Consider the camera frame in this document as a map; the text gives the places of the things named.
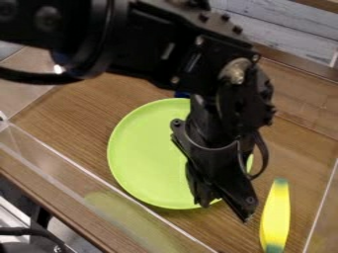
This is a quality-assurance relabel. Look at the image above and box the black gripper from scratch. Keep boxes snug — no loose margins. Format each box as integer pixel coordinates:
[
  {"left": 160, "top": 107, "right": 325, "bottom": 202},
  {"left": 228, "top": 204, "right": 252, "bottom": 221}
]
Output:
[{"left": 169, "top": 118, "right": 272, "bottom": 223}]

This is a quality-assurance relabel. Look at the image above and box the yellow green banana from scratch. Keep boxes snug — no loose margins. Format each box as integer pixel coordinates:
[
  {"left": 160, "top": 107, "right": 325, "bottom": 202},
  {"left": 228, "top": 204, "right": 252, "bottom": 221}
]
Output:
[{"left": 260, "top": 178, "right": 290, "bottom": 253}]

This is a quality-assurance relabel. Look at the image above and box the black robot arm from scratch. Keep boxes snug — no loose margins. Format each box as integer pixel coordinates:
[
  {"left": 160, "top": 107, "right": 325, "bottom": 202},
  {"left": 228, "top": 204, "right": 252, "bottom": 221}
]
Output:
[{"left": 0, "top": 0, "right": 277, "bottom": 219}]

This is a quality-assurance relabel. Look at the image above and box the green round plate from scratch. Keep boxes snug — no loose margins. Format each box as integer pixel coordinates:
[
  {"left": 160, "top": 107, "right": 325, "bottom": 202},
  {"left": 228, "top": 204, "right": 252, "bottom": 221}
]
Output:
[{"left": 106, "top": 97, "right": 256, "bottom": 211}]

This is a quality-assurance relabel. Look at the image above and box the clear acrylic enclosure wall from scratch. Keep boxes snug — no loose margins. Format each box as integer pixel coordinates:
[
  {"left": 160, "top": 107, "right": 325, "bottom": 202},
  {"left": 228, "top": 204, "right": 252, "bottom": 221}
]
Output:
[{"left": 0, "top": 121, "right": 217, "bottom": 253}]

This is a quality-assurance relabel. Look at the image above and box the black cable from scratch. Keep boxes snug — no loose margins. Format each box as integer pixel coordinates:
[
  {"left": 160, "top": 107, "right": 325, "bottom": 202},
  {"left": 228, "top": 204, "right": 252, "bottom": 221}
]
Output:
[{"left": 0, "top": 65, "right": 85, "bottom": 86}]

